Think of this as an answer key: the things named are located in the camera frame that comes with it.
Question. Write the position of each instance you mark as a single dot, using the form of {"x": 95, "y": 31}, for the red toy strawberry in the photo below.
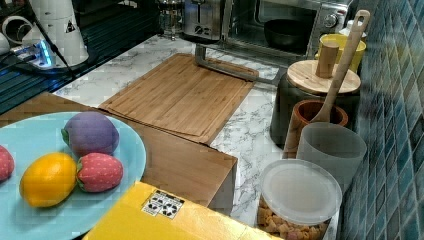
{"x": 98, "y": 172}

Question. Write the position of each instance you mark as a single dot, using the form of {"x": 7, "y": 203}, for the red toy fruit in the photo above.
{"x": 6, "y": 164}

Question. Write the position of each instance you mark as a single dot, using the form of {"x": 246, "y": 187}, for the wooden cutting board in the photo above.
{"x": 181, "y": 97}

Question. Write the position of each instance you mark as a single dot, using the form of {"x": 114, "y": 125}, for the wooden drawer box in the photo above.
{"x": 190, "y": 170}

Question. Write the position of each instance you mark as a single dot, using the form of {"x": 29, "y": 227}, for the dark canister with wooden lid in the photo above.
{"x": 300, "y": 83}

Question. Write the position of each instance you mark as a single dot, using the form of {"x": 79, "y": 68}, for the light blue plate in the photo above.
{"x": 29, "y": 139}

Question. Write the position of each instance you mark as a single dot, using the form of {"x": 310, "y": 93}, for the white bottle with cap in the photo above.
{"x": 345, "y": 32}

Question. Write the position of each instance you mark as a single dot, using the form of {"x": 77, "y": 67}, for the frosted grey cup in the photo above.
{"x": 337, "y": 149}

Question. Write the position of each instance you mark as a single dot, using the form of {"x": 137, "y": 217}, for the yellow cup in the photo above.
{"x": 357, "y": 56}

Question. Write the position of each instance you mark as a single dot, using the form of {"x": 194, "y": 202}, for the glass french press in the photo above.
{"x": 170, "y": 18}

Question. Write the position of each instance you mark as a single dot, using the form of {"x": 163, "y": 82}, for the wooden spoon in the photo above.
{"x": 361, "y": 20}

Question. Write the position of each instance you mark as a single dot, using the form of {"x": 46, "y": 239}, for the black pan in oven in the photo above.
{"x": 288, "y": 35}

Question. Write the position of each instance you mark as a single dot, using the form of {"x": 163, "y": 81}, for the purple toy eggplant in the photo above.
{"x": 90, "y": 132}

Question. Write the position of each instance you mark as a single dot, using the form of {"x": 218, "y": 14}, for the clear jar with pasta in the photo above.
{"x": 298, "y": 200}

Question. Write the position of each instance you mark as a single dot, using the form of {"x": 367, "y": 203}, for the yellow toy lemon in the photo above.
{"x": 49, "y": 180}

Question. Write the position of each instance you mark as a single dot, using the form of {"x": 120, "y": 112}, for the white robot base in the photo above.
{"x": 54, "y": 40}

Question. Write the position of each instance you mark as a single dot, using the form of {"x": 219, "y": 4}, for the silver toaster oven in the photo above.
{"x": 243, "y": 25}

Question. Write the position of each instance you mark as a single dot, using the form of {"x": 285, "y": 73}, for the silver slot toaster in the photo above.
{"x": 202, "y": 19}

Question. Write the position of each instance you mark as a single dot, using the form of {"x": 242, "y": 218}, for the yellow cardboard box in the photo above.
{"x": 147, "y": 213}

